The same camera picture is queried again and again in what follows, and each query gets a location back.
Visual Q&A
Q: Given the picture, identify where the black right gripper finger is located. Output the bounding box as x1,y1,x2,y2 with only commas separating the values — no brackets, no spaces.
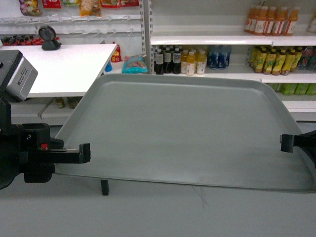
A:
280,134,294,153

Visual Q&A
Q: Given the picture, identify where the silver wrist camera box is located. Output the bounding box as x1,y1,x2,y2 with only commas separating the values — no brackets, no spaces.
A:
5,56,38,101

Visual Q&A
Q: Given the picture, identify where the white peg hook rack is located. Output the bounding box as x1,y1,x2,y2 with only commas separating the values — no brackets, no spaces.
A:
0,14,142,37

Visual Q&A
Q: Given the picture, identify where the white metal store shelf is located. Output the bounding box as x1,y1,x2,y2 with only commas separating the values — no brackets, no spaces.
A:
142,0,316,121

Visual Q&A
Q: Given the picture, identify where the yellow orange snack bag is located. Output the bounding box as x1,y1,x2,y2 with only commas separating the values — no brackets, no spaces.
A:
79,0,101,17

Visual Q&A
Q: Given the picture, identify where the black round barcode scanner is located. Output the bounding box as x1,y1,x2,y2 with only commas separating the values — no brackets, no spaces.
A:
38,25,61,51

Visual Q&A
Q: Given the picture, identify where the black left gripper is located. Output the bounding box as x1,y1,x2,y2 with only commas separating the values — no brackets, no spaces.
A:
0,98,91,189

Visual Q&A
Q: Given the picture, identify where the grey silver serving tray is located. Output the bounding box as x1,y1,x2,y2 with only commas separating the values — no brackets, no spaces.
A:
56,74,316,193

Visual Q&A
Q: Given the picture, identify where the white checkout counter table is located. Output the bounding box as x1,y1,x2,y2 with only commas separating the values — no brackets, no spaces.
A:
0,44,117,98

